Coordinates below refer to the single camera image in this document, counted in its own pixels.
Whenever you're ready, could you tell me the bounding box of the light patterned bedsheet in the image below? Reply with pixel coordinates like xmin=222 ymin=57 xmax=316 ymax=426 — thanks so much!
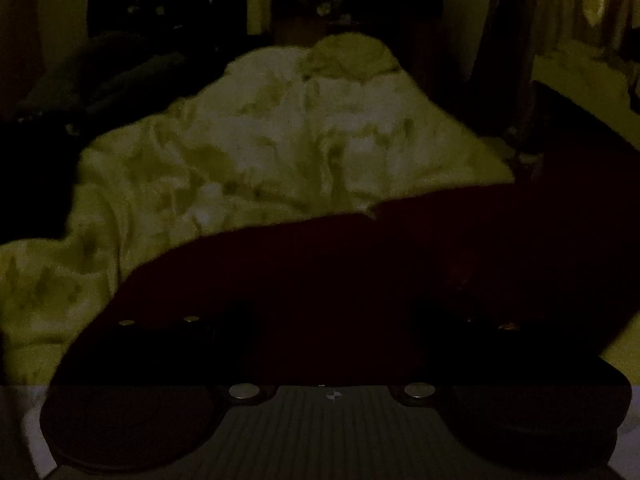
xmin=0 ymin=31 xmax=516 ymax=387

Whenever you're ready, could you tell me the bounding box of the dark red cloth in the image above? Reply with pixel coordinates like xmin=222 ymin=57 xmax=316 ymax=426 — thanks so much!
xmin=50 ymin=147 xmax=640 ymax=387

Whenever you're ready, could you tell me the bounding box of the light cloth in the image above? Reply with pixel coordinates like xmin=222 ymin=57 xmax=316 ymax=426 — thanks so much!
xmin=531 ymin=0 xmax=640 ymax=152

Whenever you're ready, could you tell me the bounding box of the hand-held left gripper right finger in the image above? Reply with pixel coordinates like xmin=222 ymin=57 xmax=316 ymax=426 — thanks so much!
xmin=390 ymin=300 xmax=603 ymax=404

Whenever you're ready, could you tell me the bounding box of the grey cloth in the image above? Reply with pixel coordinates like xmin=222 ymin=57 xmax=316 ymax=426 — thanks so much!
xmin=15 ymin=30 xmax=223 ymax=123

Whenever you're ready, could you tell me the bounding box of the black cloth pile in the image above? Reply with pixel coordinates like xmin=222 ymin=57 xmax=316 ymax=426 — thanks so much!
xmin=0 ymin=105 xmax=91 ymax=243

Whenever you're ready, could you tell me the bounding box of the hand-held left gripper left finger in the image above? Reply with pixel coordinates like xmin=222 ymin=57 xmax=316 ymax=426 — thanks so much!
xmin=92 ymin=301 xmax=278 ymax=405

